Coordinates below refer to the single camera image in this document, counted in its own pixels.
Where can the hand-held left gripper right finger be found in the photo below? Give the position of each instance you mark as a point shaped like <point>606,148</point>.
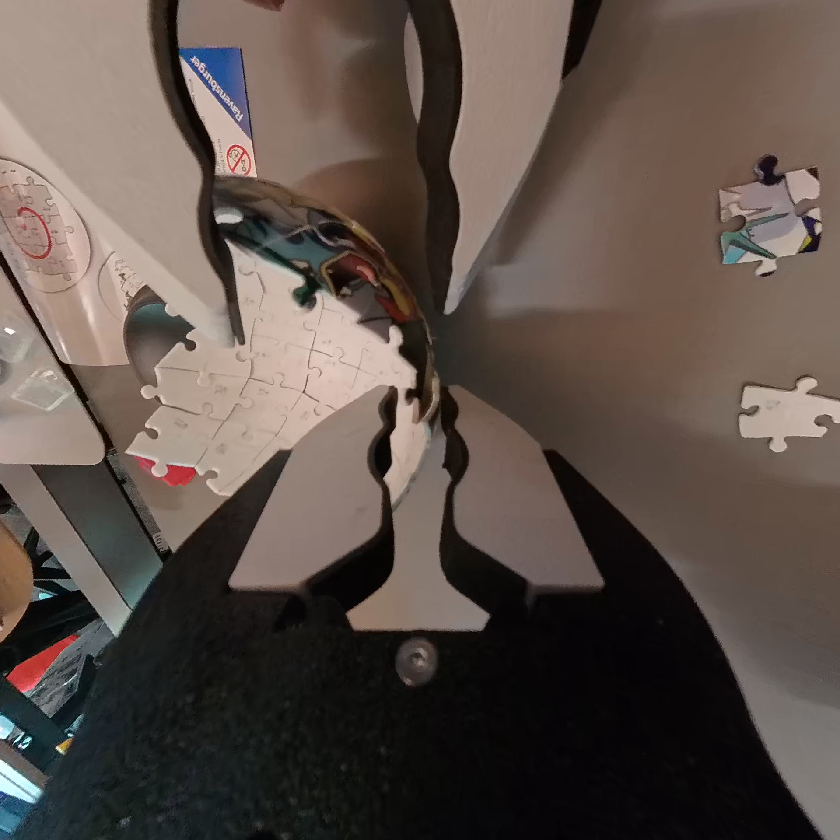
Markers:
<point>518,518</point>

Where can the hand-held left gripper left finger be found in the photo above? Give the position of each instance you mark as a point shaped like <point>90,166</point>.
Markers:
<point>315,518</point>

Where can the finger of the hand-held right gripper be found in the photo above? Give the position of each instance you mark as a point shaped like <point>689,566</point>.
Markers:
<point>98,98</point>
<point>505,79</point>

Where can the partly built puzzle ball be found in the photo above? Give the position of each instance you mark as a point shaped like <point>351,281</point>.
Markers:
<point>295,354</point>

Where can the blue puzzle box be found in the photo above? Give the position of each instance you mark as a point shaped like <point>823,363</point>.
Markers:
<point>220,98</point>

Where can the black round ball stand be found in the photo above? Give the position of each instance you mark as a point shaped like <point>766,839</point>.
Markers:
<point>141,321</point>

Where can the printed loose puzzle piece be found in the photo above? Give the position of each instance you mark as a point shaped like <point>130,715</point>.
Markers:
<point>771,216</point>

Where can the white loose puzzle piece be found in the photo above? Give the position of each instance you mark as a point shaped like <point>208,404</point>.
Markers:
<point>787,413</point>

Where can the white folded instruction leaflet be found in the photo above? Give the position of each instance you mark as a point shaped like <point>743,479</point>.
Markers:
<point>39,223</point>

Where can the small red plastic block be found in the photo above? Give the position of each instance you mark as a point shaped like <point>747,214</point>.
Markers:
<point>174,474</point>

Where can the small clear plastic case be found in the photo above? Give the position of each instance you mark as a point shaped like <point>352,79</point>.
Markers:
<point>43,390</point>
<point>13,341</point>

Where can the white plastic tray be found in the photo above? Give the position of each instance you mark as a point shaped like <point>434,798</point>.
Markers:
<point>59,439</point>

